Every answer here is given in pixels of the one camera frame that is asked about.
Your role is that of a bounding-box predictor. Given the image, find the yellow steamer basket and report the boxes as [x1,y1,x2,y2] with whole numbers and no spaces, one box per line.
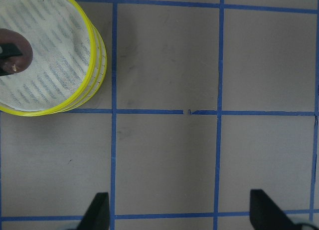
[60,24,107,112]
[0,0,99,116]

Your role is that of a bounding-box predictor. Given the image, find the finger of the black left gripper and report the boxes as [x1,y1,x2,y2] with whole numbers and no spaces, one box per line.
[0,43,22,58]

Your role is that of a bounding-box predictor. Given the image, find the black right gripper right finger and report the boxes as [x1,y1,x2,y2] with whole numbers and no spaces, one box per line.
[250,189,305,230]

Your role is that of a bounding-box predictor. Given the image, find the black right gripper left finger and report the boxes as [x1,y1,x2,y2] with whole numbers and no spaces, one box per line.
[77,192,110,230]

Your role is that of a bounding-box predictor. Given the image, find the brown steamed bun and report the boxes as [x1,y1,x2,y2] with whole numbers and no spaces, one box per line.
[0,28,33,76]

